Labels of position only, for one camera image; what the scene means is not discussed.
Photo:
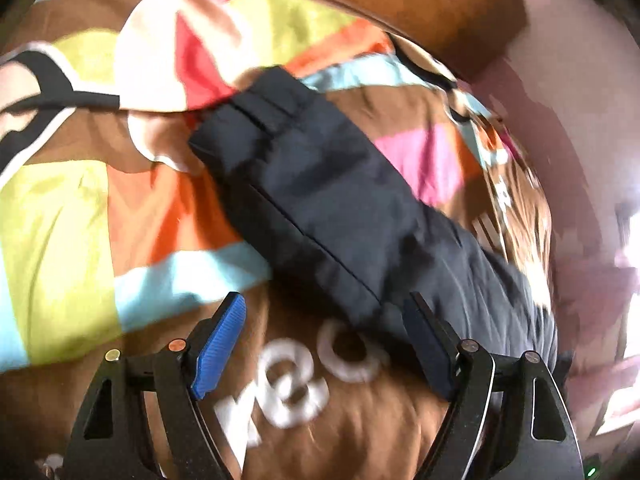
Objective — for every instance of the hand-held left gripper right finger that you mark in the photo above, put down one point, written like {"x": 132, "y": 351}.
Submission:
{"x": 430, "y": 350}

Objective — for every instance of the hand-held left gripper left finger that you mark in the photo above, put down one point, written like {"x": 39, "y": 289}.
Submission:
{"x": 220, "y": 345}

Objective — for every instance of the dark navy jacket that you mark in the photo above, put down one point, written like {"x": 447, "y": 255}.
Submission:
{"x": 325, "y": 185}

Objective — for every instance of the colourful printed blanket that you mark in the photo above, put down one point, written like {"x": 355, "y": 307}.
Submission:
{"x": 75, "y": 240}

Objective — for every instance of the wooden headboard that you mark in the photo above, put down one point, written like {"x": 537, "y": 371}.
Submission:
{"x": 425, "y": 0}

